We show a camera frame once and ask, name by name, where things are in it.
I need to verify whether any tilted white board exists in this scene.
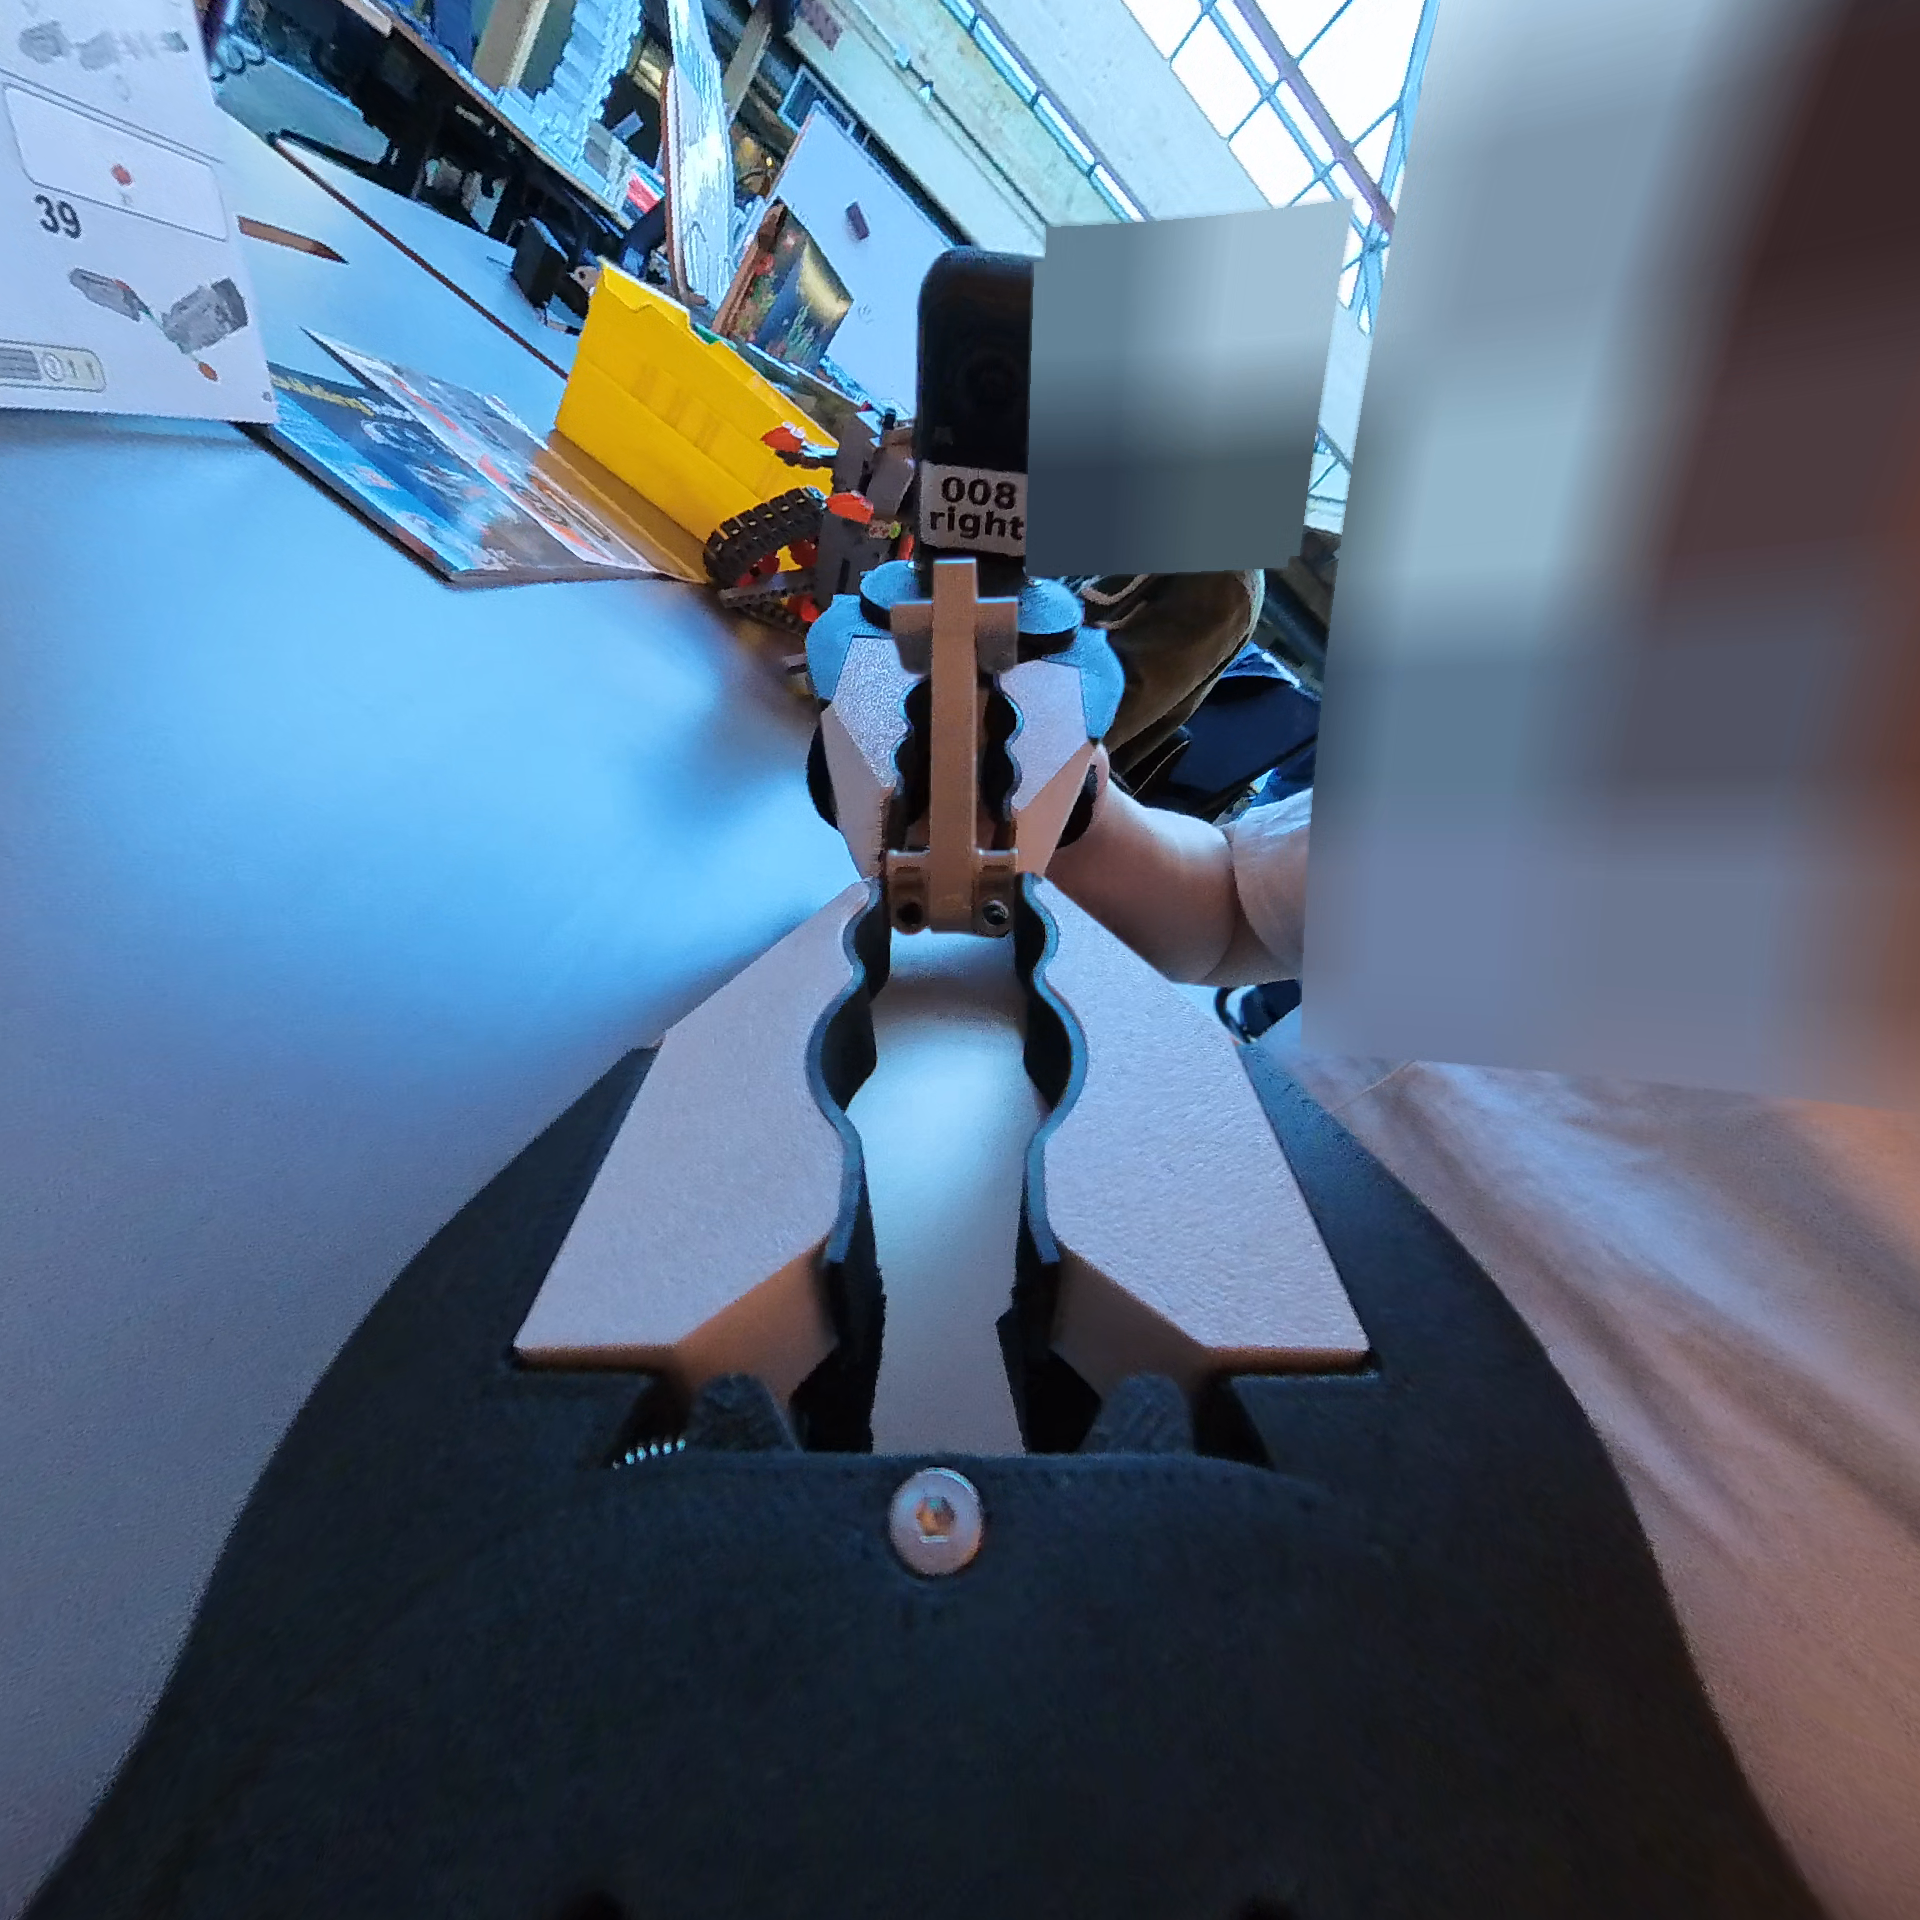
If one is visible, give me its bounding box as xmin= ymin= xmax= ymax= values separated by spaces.
xmin=656 ymin=0 xmax=747 ymax=305

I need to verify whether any yellow plastic bin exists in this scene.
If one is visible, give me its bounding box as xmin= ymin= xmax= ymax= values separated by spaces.
xmin=556 ymin=264 xmax=845 ymax=585

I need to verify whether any colourful toy box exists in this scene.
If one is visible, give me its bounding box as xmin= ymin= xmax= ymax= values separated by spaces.
xmin=711 ymin=200 xmax=860 ymax=379

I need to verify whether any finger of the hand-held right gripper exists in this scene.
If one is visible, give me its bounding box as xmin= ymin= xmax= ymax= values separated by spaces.
xmin=987 ymin=663 xmax=1113 ymax=883
xmin=817 ymin=634 xmax=935 ymax=883

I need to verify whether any grey table with brown edge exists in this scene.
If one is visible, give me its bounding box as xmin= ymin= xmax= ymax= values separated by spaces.
xmin=268 ymin=133 xmax=590 ymax=379

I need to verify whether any black tracked toy robot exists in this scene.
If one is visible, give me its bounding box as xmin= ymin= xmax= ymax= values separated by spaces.
xmin=700 ymin=411 xmax=926 ymax=611

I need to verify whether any long grey toy brick beam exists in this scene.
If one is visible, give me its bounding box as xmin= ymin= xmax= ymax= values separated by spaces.
xmin=880 ymin=556 xmax=1033 ymax=941

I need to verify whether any white instruction booklet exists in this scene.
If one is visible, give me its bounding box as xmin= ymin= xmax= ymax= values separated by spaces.
xmin=0 ymin=0 xmax=281 ymax=425

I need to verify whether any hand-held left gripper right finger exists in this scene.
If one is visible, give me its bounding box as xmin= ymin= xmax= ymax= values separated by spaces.
xmin=1020 ymin=877 xmax=1374 ymax=1449

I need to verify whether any pale printed leaflet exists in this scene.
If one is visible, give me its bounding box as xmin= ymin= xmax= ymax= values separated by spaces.
xmin=305 ymin=330 xmax=707 ymax=585

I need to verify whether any whiteboard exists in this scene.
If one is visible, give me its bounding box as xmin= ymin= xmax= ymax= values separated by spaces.
xmin=765 ymin=103 xmax=964 ymax=409

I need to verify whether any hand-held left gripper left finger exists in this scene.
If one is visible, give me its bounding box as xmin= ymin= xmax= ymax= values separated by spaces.
xmin=515 ymin=877 xmax=886 ymax=1449

